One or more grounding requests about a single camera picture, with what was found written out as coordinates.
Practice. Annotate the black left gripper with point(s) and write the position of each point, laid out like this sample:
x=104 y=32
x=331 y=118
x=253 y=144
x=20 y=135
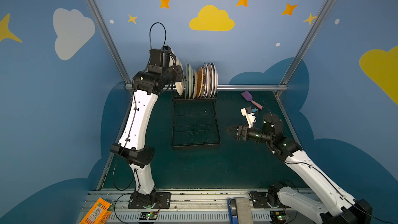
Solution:
x=178 y=73

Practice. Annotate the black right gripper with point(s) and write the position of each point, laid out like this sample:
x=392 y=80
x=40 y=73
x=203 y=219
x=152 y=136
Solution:
x=243 y=132

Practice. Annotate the cream floral sprig plate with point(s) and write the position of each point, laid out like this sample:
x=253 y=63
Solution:
x=179 y=85

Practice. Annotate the pale green flower plate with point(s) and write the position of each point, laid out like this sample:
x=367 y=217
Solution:
x=190 y=81

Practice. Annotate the yellow woven round mat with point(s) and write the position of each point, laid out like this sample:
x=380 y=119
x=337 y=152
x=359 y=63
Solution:
x=200 y=82

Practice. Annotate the orange sunburst plate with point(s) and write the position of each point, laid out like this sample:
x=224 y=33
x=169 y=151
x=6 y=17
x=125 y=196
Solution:
x=205 y=77
x=212 y=79

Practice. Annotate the white cloud emblem plate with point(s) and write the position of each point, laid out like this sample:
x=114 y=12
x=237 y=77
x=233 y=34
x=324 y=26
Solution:
x=208 y=80

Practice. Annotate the black wire dish rack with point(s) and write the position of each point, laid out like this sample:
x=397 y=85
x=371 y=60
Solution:
x=195 y=123

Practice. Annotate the green rim lettered plate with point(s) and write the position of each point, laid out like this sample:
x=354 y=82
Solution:
x=215 y=79

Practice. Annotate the pale green plain plate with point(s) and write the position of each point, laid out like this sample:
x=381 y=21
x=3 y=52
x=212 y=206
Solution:
x=186 y=94

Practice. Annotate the dark blue plate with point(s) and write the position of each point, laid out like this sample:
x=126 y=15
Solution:
x=195 y=88

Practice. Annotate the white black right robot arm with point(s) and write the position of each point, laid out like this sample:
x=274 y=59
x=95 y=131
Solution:
x=335 y=205

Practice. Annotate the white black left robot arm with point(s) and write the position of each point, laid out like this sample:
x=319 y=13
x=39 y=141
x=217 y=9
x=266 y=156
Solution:
x=162 y=69

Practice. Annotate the purple pink spatula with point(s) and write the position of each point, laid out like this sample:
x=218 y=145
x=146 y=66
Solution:
x=248 y=97

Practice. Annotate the grey blue block tool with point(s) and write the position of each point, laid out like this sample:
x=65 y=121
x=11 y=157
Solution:
x=240 y=211

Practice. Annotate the right green circuit board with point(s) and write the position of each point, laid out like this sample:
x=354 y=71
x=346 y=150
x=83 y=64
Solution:
x=278 y=217

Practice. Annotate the green circuit board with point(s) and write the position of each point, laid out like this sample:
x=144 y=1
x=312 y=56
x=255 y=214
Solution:
x=148 y=216
x=278 y=217

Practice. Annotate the left green circuit board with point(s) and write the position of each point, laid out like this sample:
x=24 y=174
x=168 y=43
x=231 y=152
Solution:
x=148 y=216

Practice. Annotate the orange cardboard box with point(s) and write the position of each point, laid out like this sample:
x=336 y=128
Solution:
x=99 y=213

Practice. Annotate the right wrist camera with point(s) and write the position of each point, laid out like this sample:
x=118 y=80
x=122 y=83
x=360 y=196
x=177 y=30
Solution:
x=249 y=114

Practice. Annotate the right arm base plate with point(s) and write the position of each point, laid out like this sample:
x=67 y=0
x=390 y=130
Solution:
x=259 y=199

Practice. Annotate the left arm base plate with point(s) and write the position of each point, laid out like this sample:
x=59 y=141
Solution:
x=160 y=200

